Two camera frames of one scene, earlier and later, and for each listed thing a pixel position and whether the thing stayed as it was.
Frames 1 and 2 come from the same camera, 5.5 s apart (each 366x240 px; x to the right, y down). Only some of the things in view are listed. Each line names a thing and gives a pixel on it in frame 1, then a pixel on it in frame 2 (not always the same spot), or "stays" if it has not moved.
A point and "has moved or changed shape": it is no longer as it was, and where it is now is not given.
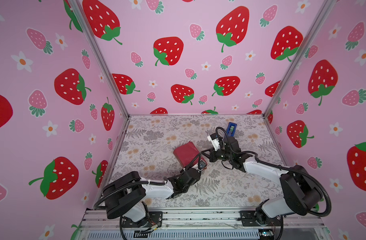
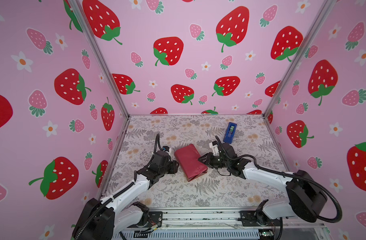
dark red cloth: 187,153 has moved or changed shape
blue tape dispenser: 232,129 stays
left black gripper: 198,178 → 173,166
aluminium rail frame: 296,224 stays
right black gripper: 211,154 → 208,157
